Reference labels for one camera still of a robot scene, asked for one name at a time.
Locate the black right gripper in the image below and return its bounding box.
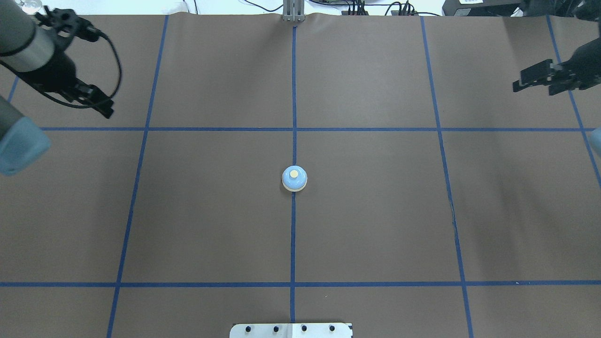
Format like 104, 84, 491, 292
512, 37, 601, 95

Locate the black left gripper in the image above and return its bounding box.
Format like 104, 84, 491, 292
19, 47, 114, 118

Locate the light blue call bell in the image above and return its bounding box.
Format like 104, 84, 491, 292
281, 165, 308, 192

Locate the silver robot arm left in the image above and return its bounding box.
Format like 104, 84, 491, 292
0, 0, 123, 176

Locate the black box top right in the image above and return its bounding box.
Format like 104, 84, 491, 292
442, 0, 583, 17

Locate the brown paper table mat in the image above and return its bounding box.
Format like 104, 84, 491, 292
1, 13, 600, 338

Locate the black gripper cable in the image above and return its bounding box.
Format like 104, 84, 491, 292
47, 33, 123, 109

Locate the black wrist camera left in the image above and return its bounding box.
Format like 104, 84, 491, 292
34, 6, 106, 51

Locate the aluminium frame post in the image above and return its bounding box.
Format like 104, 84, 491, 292
282, 0, 306, 22

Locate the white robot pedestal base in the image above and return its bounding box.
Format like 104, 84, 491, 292
229, 323, 354, 338

